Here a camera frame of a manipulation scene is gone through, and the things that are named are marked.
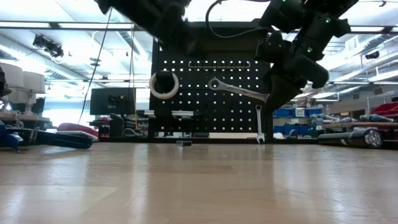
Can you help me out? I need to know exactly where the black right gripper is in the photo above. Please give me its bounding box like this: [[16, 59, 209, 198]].
[[256, 30, 330, 114]]

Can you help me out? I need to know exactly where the grey teal power tool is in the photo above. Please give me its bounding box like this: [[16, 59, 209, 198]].
[[359, 113, 389, 123]]

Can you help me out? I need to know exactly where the black computer monitor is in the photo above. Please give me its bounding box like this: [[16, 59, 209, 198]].
[[90, 87, 137, 116]]

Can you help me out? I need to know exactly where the black office chair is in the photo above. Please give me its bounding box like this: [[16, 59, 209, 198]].
[[108, 113, 126, 138]]

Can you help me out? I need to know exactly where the black pegboard tool cart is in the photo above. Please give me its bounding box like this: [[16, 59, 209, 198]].
[[148, 18, 274, 143]]

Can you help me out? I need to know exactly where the red storage bin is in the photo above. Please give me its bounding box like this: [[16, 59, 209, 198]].
[[369, 101, 398, 116]]

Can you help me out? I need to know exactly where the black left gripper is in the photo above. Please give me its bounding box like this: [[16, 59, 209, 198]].
[[155, 6, 200, 57]]

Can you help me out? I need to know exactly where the silver wire tool rail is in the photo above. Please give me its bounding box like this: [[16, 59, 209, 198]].
[[188, 60, 251, 70]]

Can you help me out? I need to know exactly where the red hand tool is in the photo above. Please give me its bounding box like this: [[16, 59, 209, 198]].
[[57, 122, 100, 139]]

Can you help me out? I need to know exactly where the black aluminium table frame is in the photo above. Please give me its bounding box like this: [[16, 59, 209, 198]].
[[93, 135, 318, 144]]

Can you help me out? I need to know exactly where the blue caulking gun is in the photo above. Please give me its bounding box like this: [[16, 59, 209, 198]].
[[0, 119, 94, 153]]

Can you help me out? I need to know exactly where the wooden workbench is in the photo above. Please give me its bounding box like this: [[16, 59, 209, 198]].
[[323, 121, 398, 129]]

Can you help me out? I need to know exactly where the silver combination wrench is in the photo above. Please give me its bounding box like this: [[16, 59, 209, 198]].
[[254, 104, 266, 145], [208, 77, 271, 104]]

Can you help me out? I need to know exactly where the black pegboard hook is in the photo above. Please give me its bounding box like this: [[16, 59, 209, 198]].
[[155, 71, 175, 94]]

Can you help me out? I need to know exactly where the black hanging camera rig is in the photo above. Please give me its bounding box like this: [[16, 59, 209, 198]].
[[32, 34, 65, 58]]

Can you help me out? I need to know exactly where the hanging black cable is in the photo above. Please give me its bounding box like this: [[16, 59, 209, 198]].
[[77, 7, 113, 125]]

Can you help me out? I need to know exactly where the black pegboard bracket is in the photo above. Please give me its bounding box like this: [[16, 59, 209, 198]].
[[154, 107, 174, 121]]

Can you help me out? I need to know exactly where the white tape roll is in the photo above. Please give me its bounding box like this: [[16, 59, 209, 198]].
[[149, 70, 180, 100]]

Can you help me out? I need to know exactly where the black flashlight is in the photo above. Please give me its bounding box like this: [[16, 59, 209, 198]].
[[317, 128, 384, 149]]

